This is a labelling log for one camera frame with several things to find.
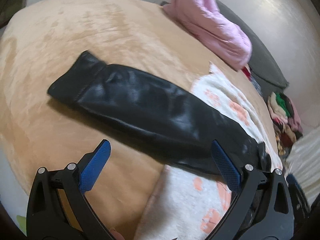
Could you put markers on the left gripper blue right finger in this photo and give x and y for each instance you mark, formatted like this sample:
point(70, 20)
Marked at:
point(244, 181)

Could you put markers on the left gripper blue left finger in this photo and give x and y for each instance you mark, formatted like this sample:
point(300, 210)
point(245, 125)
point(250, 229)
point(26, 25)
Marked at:
point(81, 179)

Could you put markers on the black leather jacket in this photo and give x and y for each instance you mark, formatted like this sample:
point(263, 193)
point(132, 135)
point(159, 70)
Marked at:
point(176, 125)

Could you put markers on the pile of folded clothes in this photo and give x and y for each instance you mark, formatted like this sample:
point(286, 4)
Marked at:
point(286, 122)

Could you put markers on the person's left hand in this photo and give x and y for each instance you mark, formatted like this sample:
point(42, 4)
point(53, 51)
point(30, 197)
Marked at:
point(116, 234)

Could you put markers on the shiny white curtain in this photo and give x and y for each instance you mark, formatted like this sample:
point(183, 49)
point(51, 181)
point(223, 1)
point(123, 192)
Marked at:
point(304, 164)

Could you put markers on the white orange bear blanket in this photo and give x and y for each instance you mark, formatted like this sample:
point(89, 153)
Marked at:
point(185, 205)

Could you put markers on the blue patterned garment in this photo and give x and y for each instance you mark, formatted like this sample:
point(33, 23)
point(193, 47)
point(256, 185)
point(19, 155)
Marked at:
point(256, 86)

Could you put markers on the grey quilted headboard cover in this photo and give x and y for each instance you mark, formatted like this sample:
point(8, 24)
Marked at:
point(263, 66)

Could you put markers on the red folded garment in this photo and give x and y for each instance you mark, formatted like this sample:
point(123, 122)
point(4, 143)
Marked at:
point(247, 72)

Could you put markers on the beige plush bed cover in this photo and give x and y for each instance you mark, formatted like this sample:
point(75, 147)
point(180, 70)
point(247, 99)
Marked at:
point(41, 43)

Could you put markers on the pink rolled quilt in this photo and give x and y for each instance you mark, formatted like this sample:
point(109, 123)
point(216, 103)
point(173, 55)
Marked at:
point(203, 19)

